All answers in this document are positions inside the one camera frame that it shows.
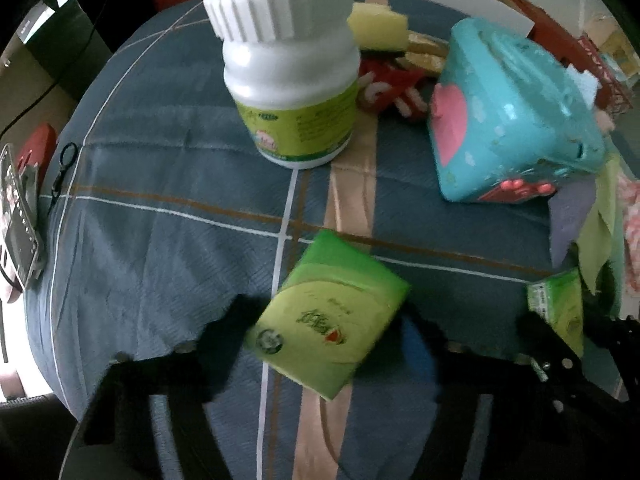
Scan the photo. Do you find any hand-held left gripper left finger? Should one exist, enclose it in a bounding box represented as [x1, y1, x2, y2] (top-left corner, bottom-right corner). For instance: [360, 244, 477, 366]
[75, 294, 262, 480]

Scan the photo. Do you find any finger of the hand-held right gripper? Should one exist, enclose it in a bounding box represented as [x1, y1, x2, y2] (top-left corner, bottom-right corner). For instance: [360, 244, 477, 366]
[582, 307, 640, 361]
[515, 312, 640, 413]

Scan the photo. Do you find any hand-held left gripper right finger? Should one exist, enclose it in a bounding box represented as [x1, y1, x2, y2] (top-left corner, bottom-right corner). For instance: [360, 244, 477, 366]
[372, 310, 591, 480]

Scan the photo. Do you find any small green tissue packet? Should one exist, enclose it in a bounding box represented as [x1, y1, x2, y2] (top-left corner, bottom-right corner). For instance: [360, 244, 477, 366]
[526, 268, 586, 358]

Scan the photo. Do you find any large green tissue packet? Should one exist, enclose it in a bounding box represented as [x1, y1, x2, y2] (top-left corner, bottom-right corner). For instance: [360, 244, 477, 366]
[246, 228, 412, 402]

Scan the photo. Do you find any yellow sponge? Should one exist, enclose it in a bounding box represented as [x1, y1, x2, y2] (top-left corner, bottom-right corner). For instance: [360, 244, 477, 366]
[347, 2, 411, 53]

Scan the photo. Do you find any blue plaid bed sheet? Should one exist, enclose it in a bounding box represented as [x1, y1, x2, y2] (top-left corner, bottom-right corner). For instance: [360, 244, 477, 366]
[27, 0, 626, 480]

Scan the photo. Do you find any purple cloth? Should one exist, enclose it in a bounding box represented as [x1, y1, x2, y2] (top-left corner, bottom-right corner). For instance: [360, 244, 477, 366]
[547, 180, 608, 268]

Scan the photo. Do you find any pink floral cloth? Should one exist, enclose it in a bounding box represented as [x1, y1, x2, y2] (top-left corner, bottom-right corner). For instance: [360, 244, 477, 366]
[612, 165, 640, 261]

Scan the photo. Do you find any grey flat device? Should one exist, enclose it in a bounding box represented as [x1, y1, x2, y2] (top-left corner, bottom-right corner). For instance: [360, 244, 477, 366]
[0, 142, 48, 291]

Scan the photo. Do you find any teal toy box pink heart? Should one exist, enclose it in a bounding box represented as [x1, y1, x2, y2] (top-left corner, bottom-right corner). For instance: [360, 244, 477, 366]
[427, 17, 608, 204]

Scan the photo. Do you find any light blue cloth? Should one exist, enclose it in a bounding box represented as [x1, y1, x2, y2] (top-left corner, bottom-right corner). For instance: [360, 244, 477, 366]
[570, 67, 601, 106]

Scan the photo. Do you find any small red object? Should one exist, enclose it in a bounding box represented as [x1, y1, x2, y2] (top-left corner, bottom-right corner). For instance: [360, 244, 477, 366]
[15, 122, 58, 196]

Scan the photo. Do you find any red patterned box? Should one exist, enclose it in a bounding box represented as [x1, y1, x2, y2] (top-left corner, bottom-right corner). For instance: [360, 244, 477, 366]
[580, 30, 640, 111]

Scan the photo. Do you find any white pill bottle green label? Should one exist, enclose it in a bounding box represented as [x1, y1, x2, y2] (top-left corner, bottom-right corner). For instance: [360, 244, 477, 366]
[202, 0, 362, 170]

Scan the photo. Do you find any red and white plush toy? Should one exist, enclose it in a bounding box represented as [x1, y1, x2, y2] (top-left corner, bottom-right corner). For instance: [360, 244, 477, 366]
[356, 57, 431, 121]

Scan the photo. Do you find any gold snack packet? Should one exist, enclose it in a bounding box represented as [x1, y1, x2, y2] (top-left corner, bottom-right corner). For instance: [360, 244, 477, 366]
[400, 30, 451, 78]

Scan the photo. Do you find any red storage box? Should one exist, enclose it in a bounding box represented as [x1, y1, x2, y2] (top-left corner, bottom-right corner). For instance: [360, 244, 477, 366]
[510, 0, 616, 106]

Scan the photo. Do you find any black box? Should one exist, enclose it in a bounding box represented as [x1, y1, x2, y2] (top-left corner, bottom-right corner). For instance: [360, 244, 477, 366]
[15, 0, 113, 103]

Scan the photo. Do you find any black lanyard clip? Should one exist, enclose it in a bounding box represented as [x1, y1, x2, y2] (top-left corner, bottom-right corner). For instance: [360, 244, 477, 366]
[47, 142, 80, 211]

